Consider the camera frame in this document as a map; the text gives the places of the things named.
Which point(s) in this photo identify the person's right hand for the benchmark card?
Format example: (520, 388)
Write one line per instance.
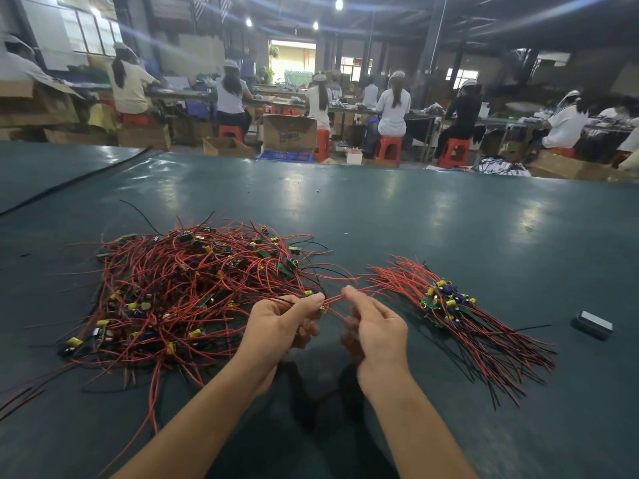
(379, 344)

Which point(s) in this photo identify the yellow sack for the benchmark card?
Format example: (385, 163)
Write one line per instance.
(102, 116)

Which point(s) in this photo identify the blue plastic crate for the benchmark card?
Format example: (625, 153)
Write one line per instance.
(286, 155)

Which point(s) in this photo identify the red plastic stool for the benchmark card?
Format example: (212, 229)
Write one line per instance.
(455, 152)
(323, 145)
(135, 119)
(564, 151)
(231, 133)
(389, 150)

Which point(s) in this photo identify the heap of black white items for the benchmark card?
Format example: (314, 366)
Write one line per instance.
(501, 166)

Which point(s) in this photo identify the dark green table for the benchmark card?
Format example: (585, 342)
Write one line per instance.
(519, 234)

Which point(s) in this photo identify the person's right forearm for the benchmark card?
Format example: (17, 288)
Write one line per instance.
(419, 434)

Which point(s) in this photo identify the small black grey block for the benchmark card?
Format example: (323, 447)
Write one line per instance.
(592, 325)

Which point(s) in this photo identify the large open cardboard box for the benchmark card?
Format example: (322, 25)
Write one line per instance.
(35, 102)

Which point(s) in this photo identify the grid window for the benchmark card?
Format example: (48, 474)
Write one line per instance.
(88, 30)

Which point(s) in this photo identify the person's left forearm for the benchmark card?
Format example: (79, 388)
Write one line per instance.
(195, 429)

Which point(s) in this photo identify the person's left hand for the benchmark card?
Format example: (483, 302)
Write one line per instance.
(275, 339)

